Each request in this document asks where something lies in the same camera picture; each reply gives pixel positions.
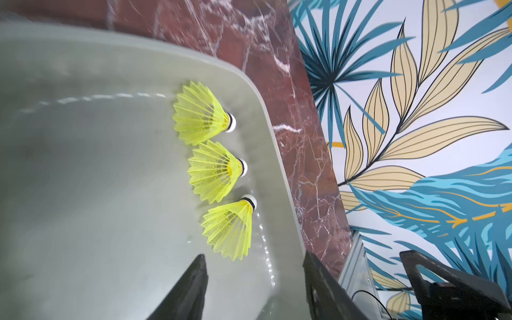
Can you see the grey-green plastic storage tray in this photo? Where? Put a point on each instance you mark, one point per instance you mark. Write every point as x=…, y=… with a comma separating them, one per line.
x=98, y=220

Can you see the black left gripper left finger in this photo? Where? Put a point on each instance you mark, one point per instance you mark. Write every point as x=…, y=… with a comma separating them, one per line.
x=186, y=300

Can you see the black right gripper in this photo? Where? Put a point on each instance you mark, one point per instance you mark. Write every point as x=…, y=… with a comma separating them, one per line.
x=446, y=293

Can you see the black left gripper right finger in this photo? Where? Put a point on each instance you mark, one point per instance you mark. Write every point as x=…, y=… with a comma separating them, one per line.
x=325, y=297

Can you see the yellow shuttlecock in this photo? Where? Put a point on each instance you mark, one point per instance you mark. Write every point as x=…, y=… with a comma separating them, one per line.
x=199, y=116
x=214, y=171
x=228, y=228

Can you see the aluminium frame post right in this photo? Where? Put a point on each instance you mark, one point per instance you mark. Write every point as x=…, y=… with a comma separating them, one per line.
x=357, y=280

